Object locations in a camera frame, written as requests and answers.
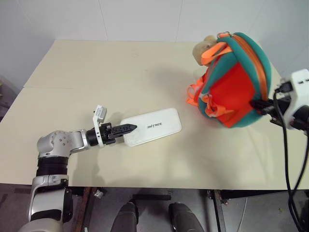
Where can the dark rounded shape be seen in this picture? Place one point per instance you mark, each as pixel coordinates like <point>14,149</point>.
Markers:
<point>128,216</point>
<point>184,217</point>

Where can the black metal table frame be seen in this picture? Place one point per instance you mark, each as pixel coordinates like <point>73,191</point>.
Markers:
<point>218,210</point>

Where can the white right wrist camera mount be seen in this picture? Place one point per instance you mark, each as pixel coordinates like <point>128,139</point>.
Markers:
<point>299,96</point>

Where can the grey bundle beside table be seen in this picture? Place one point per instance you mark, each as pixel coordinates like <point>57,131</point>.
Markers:
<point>7,96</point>

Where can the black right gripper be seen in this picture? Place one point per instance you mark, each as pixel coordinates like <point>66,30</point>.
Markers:
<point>280,108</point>

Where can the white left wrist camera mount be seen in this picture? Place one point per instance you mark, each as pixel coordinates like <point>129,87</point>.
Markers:
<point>99,116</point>

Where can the beige plush toy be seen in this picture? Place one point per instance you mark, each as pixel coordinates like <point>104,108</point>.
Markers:
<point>200,52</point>

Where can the orange and teal backpack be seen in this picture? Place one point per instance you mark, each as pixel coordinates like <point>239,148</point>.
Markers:
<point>231,87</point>

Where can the white rectangular box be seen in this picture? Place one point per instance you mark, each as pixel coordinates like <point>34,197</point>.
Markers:
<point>154,125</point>

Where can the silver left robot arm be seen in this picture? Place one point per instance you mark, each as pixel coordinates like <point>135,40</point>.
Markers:
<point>54,145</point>

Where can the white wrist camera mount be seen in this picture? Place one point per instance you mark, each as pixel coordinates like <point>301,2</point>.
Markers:
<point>299,96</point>
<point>99,116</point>

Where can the brown table leg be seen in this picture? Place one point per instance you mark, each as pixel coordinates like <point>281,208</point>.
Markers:
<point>81,210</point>

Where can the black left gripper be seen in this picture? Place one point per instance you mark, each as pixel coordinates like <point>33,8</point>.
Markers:
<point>107,134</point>

